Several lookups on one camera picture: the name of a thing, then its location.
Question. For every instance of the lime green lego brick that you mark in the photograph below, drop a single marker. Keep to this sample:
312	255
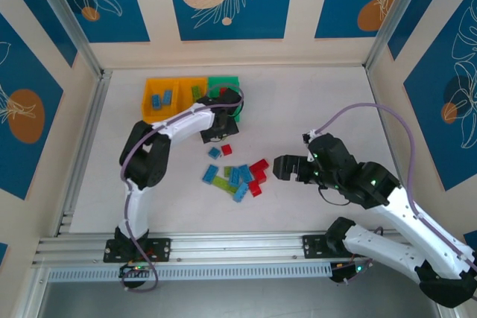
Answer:
231	189
226	171
220	182
196	93

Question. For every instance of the small red lego brick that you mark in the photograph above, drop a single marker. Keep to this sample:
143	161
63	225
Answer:
227	149

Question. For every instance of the small blue lego brick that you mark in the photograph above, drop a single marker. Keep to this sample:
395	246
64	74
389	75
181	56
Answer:
214	152

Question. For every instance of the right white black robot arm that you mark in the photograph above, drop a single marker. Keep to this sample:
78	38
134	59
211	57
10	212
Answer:
410	221

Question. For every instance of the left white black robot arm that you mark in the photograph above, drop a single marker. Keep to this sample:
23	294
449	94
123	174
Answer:
186	122

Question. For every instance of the green plastic bin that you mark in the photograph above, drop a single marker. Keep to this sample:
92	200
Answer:
223	81

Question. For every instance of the yellow plastic bin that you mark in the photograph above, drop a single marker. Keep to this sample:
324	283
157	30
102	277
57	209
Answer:
184	94
150	89

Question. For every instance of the small black circuit board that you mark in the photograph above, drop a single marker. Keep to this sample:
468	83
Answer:
134	270
346	275

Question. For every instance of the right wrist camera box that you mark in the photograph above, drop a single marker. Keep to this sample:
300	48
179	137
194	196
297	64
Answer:
285	168

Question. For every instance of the long aluminium frame rail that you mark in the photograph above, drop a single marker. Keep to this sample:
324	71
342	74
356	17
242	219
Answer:
242	247

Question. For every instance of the aluminium side frame rail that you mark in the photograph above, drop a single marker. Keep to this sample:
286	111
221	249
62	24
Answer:
85	154

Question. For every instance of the aluminium corner post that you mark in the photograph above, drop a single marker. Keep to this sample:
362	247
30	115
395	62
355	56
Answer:
395	12
65	12

